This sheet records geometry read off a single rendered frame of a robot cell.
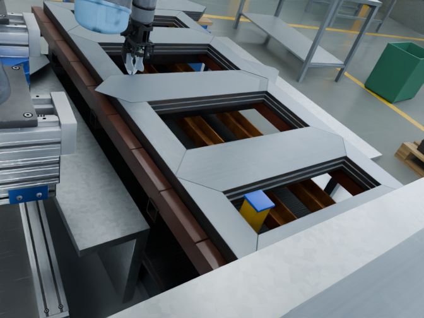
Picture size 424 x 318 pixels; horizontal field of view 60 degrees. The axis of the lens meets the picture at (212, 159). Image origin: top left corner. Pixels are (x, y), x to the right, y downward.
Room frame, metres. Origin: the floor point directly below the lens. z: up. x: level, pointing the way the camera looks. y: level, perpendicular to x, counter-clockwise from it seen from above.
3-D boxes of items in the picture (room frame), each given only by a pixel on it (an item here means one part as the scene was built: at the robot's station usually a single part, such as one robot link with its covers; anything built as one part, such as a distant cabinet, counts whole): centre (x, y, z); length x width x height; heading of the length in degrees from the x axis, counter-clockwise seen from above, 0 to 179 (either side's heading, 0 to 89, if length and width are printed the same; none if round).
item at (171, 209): (1.02, 0.41, 0.80); 1.62 x 0.04 x 0.06; 46
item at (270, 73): (1.88, -0.08, 0.77); 0.45 x 0.20 x 0.04; 46
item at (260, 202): (0.72, -0.15, 0.88); 0.06 x 0.06 x 0.02; 46
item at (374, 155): (1.77, -0.18, 0.74); 1.20 x 0.26 x 0.03; 46
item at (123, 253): (1.13, 0.58, 0.48); 1.30 x 0.04 x 0.35; 46
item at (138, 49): (1.17, 0.36, 1.01); 0.09 x 0.08 x 0.12; 46
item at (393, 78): (4.60, -1.81, 0.29); 0.61 x 0.46 x 0.57; 139
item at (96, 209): (1.07, 0.64, 0.67); 1.30 x 0.20 x 0.03; 46
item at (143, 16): (1.18, 0.36, 1.09); 0.08 x 0.08 x 0.05
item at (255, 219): (0.72, -0.15, 0.78); 0.05 x 0.05 x 0.19; 46
